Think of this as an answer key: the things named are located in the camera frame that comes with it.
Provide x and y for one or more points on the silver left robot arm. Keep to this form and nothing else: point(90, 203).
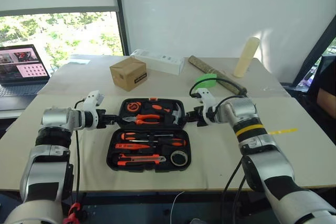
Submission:
point(44, 166)

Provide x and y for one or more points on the person bare forearm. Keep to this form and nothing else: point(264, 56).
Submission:
point(326, 103)

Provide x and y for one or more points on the orange black tape measure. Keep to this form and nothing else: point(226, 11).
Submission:
point(134, 106)

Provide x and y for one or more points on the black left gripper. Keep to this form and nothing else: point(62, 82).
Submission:
point(103, 119)

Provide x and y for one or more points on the steel claw hammer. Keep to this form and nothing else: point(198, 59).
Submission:
point(178, 116)

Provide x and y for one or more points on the open dark laptop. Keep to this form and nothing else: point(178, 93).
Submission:
point(21, 77)

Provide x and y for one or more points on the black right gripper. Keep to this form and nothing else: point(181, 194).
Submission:
point(200, 116)

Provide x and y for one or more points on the yellow tape strip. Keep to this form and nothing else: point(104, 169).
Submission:
point(283, 131)

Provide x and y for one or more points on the orange black utility knife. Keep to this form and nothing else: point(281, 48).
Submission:
point(141, 159)

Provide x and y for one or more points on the dark upright window post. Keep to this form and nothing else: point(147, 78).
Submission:
point(122, 24)

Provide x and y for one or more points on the black slanted window frame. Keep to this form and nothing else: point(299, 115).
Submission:
point(311, 58)

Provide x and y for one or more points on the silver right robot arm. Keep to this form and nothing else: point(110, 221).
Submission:
point(267, 161)

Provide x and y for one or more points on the brown rolled mat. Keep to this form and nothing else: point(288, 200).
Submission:
point(202, 64)

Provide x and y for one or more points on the silver shaft orange screwdriver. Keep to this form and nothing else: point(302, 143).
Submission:
point(174, 142)

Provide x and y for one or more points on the brown cardboard box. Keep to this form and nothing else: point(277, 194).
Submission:
point(127, 73)

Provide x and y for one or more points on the dark shaft orange screwdriver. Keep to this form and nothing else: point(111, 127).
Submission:
point(128, 136)

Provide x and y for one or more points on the orange voltage tester pen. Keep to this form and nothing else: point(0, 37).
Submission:
point(128, 146)

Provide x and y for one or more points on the green plastic block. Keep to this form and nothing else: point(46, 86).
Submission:
point(206, 78)

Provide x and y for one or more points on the long white carton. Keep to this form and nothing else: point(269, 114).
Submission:
point(160, 62)

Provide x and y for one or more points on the black electrical tape roll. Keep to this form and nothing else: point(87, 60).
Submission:
point(178, 158)

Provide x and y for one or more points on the black tool case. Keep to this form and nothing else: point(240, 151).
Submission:
point(147, 167)

